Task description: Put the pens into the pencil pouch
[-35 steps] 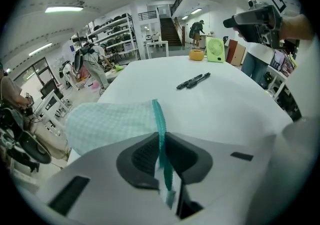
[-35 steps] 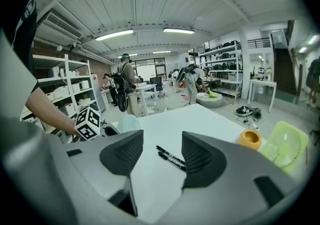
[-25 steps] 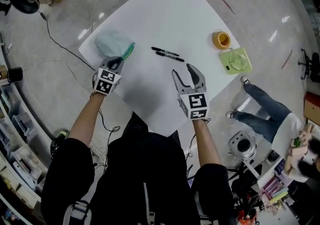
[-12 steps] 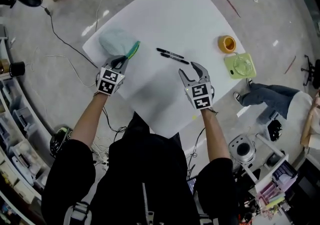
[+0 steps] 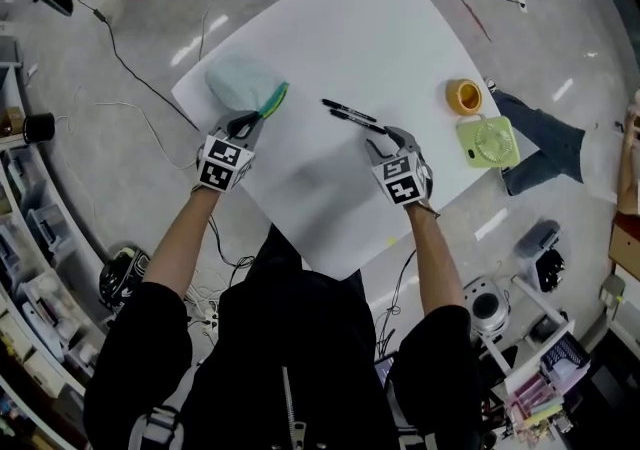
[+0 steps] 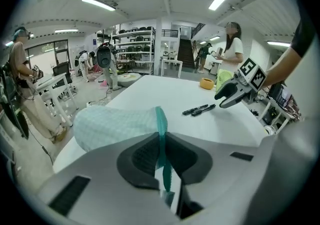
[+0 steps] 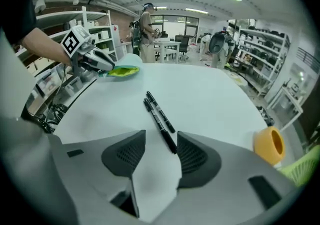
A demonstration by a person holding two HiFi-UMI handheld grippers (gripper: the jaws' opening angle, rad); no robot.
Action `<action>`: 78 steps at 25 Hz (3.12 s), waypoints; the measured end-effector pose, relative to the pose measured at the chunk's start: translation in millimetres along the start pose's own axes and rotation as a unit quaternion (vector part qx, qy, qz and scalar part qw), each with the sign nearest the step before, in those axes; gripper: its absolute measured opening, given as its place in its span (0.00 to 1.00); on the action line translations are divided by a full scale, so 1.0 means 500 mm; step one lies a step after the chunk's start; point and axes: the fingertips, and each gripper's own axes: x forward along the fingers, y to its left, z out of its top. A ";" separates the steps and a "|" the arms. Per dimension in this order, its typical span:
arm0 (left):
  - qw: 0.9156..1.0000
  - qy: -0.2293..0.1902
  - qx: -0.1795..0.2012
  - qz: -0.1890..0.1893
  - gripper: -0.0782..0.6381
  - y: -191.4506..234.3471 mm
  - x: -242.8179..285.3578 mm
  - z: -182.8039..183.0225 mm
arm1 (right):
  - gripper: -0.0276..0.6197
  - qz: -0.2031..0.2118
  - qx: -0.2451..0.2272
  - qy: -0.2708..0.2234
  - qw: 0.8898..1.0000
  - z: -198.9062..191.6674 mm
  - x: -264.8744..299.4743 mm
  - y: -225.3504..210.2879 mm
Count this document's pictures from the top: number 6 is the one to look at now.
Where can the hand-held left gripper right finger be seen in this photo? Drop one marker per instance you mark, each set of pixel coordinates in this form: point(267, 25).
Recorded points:
point(237, 181)

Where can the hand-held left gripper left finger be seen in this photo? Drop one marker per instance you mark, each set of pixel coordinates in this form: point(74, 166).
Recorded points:
point(100, 184)

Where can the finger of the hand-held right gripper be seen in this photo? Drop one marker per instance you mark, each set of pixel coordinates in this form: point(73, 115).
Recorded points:
point(233, 99)
point(227, 89)

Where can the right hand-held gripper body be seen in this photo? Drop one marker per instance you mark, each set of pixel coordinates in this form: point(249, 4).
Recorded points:
point(251, 74)

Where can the black pen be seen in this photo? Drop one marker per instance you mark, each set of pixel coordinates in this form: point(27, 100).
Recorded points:
point(195, 109)
point(203, 110)

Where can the light teal mesh pencil pouch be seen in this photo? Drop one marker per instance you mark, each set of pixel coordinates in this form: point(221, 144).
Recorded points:
point(112, 126)

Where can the person's right forearm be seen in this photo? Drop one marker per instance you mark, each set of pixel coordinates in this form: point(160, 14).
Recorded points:
point(282, 69)

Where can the green desk fan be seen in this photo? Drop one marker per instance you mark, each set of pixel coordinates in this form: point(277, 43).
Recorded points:
point(223, 76)

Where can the orange round bowl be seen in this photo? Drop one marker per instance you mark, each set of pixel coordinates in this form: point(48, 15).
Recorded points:
point(207, 83)

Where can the cluttered white side desk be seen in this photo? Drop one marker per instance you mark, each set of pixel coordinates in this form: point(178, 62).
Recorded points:
point(280, 109)

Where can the dark staircase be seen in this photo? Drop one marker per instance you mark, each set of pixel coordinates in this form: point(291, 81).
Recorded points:
point(186, 54)

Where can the small white table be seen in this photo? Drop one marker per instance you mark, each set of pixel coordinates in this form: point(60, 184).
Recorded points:
point(172, 62)

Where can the person's black shirt sleeve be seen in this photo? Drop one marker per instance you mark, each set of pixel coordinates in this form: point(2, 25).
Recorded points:
point(303, 36)

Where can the white floor cushion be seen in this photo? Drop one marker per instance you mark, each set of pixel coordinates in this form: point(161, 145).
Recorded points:
point(128, 79)

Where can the white storage shelf rack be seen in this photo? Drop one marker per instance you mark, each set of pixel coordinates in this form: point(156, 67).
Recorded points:
point(135, 49)

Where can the black office chair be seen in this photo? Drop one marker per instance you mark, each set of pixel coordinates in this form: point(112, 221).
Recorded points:
point(61, 69)

